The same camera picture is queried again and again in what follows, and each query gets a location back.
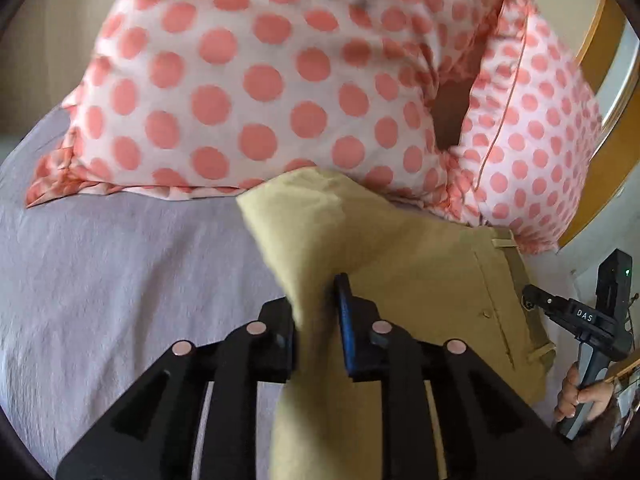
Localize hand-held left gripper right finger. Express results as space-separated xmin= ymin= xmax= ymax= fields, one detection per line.
xmin=334 ymin=273 xmax=596 ymax=480

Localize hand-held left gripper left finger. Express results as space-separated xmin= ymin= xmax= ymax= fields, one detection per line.
xmin=56 ymin=298 xmax=301 ymax=480

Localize pink polka dot pillow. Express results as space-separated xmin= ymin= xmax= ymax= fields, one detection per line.
xmin=25 ymin=0 xmax=531 ymax=209
xmin=430 ymin=10 xmax=603 ymax=256

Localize lavender bed sheet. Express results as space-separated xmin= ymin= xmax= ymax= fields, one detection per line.
xmin=0 ymin=108 xmax=301 ymax=466

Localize khaki pants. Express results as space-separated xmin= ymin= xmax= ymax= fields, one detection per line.
xmin=236 ymin=167 xmax=557 ymax=480

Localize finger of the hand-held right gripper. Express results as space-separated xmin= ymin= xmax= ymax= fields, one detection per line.
xmin=521 ymin=284 xmax=566 ymax=317

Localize wooden headboard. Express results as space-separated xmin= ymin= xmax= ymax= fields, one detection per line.
xmin=558 ymin=0 xmax=640 ymax=250

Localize person's right hand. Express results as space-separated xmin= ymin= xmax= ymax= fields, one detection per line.
xmin=554 ymin=363 xmax=613 ymax=422

